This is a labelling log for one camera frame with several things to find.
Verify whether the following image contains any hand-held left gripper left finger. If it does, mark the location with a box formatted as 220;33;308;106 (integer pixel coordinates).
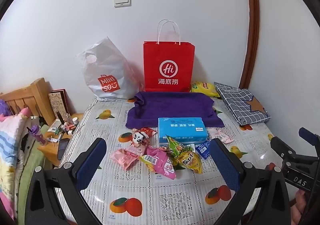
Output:
25;137;107;225

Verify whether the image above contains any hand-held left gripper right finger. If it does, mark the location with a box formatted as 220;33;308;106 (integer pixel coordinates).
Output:
209;138;292;225

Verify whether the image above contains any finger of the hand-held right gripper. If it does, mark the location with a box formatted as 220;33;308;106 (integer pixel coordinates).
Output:
270;136;298;164
298;127;320;145

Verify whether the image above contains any small blue snack packet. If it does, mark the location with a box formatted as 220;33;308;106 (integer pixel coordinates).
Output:
195;140;212;159

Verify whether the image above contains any green snack bag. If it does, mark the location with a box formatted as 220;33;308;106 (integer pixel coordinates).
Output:
166;135;196;166

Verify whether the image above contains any pink and yellow snack bag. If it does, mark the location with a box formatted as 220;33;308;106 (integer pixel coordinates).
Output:
138;146;177;181

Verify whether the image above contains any person's right hand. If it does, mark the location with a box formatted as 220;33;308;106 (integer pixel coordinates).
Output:
291;189;308;225

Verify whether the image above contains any light pink snack packet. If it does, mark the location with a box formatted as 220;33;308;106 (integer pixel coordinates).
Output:
110;148;139;171

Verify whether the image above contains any black smartphone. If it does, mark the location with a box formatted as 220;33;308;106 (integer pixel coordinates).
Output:
57;138;71;161

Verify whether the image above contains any wooden nightstand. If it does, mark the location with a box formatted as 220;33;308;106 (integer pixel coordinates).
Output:
37;113;84;168

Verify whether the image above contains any pale pink snack packet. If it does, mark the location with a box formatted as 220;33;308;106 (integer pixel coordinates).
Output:
124;143;151;158

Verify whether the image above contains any panda print snack packet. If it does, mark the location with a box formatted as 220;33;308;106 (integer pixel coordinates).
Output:
131;128;148;148

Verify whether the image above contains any grey checkered folded cloth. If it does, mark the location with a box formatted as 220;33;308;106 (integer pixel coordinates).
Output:
214;81;272;126

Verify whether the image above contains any blue tissue pack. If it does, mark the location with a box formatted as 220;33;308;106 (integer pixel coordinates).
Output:
157;117;209;146

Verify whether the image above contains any purple bottle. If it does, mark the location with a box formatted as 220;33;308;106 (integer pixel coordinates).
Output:
27;125;47;146

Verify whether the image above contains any red snack packet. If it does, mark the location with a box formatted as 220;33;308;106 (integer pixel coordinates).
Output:
140;127;158;141

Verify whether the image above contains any patterned notebook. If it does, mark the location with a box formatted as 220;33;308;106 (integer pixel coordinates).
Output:
48;90;72;121

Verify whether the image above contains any green bed sheet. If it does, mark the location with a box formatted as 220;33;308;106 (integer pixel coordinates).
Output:
14;125;52;225

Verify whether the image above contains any striped pillow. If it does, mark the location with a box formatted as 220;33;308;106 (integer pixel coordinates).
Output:
0;107;33;221

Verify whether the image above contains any purple towel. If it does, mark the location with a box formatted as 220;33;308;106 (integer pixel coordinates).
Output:
125;91;225;130

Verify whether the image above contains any yellow chip bag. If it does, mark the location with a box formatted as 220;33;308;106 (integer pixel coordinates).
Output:
191;81;221;98

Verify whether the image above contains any wooden headboard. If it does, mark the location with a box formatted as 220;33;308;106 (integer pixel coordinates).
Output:
0;77;56;126

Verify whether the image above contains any white plastic bag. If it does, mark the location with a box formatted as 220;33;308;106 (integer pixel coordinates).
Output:
76;36;145;102

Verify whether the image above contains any purple plush toy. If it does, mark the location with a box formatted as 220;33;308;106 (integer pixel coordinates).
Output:
0;98;13;117

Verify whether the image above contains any red paper bag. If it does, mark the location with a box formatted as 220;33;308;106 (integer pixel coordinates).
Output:
143;19;196;93

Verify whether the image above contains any brown wooden door frame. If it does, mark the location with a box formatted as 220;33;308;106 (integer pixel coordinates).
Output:
243;0;261;91

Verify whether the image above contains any white wall switch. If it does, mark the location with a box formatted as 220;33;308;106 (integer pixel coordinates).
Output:
114;0;132;8

